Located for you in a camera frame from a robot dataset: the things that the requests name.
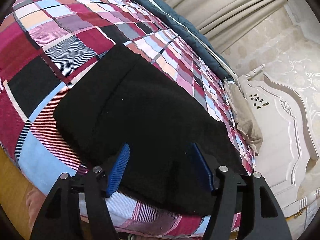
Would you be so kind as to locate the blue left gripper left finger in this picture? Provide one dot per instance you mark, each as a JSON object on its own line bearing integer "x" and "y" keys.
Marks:
{"x": 117, "y": 170}

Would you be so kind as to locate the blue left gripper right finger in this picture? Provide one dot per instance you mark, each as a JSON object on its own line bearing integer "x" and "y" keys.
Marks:
{"x": 203, "y": 171}

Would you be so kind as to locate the black pants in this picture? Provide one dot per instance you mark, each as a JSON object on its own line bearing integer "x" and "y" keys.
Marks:
{"x": 124, "y": 99}

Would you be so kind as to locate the brown pillow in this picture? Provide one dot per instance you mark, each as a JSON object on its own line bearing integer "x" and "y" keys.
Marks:
{"x": 244, "y": 119}

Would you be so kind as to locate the white carved bed footboard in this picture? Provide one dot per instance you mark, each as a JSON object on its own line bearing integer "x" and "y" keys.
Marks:
{"x": 289, "y": 144}

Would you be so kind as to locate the dark blue quilt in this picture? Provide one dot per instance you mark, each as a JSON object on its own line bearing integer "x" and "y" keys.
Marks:
{"x": 191, "y": 36}

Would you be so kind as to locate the beige curtain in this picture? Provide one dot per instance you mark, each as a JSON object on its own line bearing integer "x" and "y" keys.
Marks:
{"x": 223, "y": 22}

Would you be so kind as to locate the plaid bed blanket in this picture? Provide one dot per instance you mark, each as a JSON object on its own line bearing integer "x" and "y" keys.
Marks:
{"x": 47, "y": 46}

